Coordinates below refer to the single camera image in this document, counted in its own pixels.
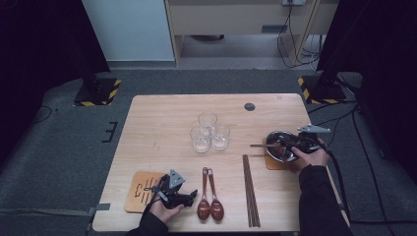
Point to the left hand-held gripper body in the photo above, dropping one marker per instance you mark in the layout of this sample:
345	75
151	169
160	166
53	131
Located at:
175	179

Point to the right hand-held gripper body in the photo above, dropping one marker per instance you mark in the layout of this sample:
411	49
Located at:
309	142

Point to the stainless steel bowl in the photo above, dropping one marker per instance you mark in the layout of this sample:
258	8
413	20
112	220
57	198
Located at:
273	136

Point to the dark wooden chopstick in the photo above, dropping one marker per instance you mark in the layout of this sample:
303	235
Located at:
262	144

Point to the row of dark chopsticks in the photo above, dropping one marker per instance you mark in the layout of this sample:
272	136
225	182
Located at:
250	193

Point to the person's right hand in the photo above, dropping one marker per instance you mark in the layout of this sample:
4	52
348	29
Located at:
311	160

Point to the person's left hand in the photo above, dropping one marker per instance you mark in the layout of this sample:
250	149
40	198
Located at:
164	214

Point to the clear drinking glass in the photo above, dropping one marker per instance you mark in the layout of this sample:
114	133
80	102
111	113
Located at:
207	119
220	137
200	141

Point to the black stand with striped base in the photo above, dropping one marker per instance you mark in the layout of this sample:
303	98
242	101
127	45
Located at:
323	91
98	93

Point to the dark curtain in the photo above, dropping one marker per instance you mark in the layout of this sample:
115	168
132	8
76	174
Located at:
39	49
387	49

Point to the light wooden cabinet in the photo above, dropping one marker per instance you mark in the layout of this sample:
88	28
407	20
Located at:
229	19

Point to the white power strip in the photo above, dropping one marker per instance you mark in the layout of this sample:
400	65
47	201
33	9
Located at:
294	2

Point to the white panel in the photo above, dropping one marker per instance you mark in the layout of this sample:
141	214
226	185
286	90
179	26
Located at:
131	29

